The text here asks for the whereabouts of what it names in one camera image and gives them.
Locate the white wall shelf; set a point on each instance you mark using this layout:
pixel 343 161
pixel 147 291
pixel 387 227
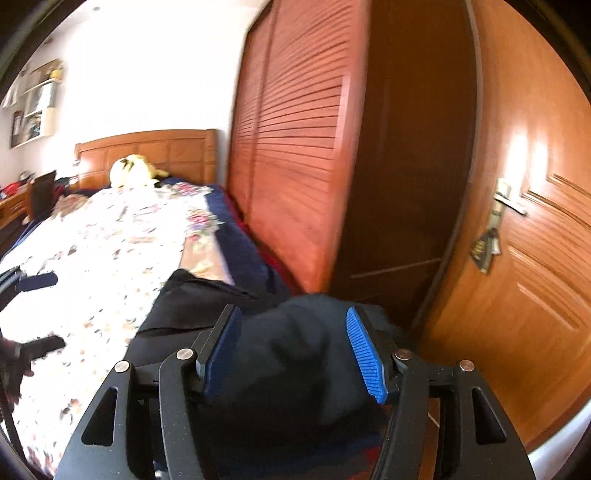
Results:
pixel 32 100

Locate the wooden louvered wardrobe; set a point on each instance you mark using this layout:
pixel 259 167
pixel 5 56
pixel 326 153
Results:
pixel 351 143

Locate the red basket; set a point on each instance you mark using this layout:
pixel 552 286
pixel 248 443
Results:
pixel 9 190

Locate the wooden room door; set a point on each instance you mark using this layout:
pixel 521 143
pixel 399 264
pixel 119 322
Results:
pixel 523 317

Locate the yellow plush toy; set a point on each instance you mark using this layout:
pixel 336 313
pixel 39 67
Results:
pixel 134 171

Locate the black trench coat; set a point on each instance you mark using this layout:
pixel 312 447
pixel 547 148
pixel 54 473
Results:
pixel 293 401

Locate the metal door handle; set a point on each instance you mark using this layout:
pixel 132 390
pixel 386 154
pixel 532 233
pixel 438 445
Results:
pixel 501 201

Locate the wooden desk cabinet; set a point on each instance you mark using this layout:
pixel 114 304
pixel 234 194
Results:
pixel 14 210

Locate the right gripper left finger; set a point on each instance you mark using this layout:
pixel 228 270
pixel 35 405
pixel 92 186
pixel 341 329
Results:
pixel 146 419

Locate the wooden chair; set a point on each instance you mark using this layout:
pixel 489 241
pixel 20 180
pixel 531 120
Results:
pixel 40 196

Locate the floral quilt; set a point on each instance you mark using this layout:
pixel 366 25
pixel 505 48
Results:
pixel 150 230

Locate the orange print bed sheet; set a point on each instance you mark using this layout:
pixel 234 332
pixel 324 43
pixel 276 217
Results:
pixel 97 311

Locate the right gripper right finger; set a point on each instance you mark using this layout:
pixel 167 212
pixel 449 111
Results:
pixel 476 438

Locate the wooden headboard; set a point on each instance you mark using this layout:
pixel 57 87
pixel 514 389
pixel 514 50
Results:
pixel 187 154

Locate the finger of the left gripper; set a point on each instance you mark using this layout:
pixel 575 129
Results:
pixel 30 283
pixel 39 348

